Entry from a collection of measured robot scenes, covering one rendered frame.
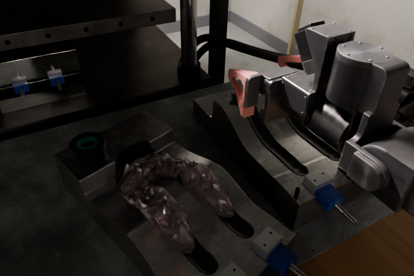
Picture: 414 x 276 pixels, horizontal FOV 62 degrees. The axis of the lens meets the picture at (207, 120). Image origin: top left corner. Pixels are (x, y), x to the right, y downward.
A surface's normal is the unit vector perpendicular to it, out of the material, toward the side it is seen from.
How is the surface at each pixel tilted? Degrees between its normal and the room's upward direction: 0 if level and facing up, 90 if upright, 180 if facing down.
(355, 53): 1
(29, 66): 90
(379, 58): 1
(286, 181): 0
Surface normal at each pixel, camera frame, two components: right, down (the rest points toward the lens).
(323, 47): -0.87, 0.28
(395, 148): 0.01, -0.81
